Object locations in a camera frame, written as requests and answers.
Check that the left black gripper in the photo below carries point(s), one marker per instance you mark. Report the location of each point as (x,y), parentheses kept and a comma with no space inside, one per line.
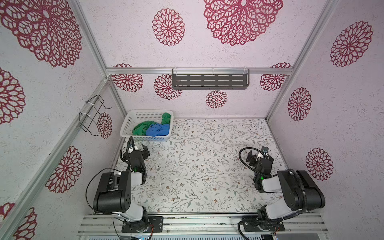
(135,154)

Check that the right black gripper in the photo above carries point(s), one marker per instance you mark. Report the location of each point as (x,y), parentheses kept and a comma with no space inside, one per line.
(261,160)

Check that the green tank top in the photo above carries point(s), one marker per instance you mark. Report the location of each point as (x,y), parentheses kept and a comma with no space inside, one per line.
(140,129)

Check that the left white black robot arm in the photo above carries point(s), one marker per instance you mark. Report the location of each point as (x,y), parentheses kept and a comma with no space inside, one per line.
(114,192)

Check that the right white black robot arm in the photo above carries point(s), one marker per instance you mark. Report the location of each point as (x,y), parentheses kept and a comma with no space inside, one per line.
(300,192)

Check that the blue tank top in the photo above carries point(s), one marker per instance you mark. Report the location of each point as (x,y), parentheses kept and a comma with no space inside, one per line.
(156,130)

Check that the white plastic basket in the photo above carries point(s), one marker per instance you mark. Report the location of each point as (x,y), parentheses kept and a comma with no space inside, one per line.
(135,117)

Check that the black wire wall rack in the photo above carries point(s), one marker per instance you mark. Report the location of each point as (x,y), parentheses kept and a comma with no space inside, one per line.
(87,117)

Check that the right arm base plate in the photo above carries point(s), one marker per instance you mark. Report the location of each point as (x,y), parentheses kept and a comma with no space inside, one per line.
(262,225)

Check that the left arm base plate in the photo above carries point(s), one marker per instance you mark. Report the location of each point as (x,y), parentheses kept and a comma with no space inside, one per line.
(146,225)

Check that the grey metal wall shelf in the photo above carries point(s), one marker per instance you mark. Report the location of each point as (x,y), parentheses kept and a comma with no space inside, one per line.
(210,81)

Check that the aluminium front rail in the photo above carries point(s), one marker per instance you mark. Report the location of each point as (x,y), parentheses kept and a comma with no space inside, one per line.
(200,224)

